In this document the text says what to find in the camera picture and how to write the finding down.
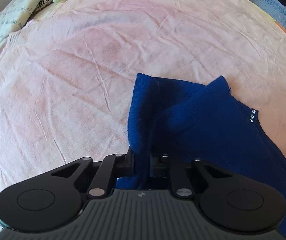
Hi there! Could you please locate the blue beaded knit sweater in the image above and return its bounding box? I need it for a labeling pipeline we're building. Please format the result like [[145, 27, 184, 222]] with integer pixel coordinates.
[[116, 74, 286, 237]]

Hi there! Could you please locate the pink floral bed sheet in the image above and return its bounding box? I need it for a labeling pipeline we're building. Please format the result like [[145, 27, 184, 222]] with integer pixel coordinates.
[[0, 0, 286, 233]]

